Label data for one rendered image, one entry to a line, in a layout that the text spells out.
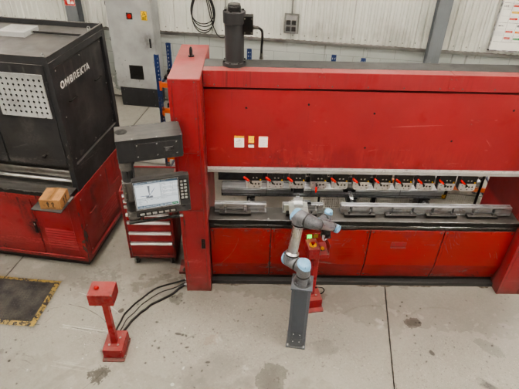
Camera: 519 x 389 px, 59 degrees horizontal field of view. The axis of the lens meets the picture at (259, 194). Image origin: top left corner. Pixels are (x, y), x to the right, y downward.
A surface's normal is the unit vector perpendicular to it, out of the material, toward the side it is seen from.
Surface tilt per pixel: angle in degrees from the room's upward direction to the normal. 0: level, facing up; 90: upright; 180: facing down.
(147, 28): 90
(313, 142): 90
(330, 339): 0
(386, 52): 90
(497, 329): 0
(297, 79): 90
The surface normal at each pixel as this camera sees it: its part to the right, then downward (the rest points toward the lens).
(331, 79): 0.00, 0.58
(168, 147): 0.28, 0.56
